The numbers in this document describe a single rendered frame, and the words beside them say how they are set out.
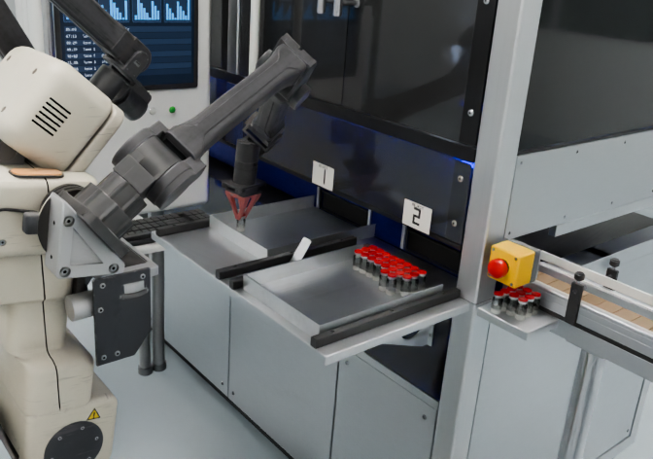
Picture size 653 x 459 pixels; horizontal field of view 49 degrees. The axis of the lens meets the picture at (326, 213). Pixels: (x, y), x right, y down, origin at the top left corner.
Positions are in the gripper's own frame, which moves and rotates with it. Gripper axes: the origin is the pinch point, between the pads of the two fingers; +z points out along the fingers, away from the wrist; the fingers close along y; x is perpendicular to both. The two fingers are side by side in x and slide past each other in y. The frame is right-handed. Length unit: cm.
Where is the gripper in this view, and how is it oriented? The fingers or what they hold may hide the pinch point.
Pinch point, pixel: (240, 215)
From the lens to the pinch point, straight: 183.3
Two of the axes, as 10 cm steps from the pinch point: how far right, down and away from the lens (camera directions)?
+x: -8.2, -2.9, 4.9
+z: -1.3, 9.3, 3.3
